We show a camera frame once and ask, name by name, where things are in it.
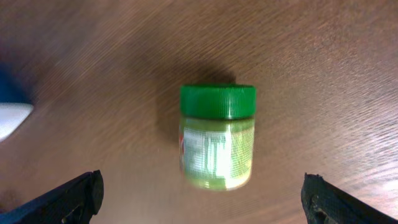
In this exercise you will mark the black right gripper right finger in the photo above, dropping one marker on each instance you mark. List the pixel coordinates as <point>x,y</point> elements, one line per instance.
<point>324,203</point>

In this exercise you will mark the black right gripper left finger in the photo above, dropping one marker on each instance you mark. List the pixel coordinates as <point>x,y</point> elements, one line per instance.
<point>76,201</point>

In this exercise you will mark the white tube with gold cap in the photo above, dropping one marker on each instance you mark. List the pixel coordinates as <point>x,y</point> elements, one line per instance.
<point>11,117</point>

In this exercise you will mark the green lid glass jar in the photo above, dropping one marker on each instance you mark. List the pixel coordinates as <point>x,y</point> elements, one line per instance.
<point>216,134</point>

